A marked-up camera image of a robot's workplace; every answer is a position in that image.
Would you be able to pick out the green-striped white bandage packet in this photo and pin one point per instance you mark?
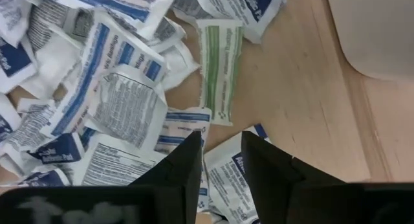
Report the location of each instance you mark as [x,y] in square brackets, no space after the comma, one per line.
[220,68]

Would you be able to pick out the plain white packet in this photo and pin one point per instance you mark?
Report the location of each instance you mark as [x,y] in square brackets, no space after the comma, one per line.
[179,65]
[51,72]

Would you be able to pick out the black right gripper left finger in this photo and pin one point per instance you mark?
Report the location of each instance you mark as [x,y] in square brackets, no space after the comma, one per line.
[97,204]

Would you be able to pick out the blue-striped white bandage packet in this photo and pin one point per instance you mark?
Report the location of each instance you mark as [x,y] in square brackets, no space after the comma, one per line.
[97,55]

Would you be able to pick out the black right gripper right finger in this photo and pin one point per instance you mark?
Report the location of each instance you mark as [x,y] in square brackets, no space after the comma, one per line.
[323,204]

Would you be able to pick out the white packet with blue print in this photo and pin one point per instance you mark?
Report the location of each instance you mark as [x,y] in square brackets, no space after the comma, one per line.
[236,7]
[181,127]
[113,4]

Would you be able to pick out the white plastic bin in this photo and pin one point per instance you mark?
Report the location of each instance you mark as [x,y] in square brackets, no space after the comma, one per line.
[375,29]

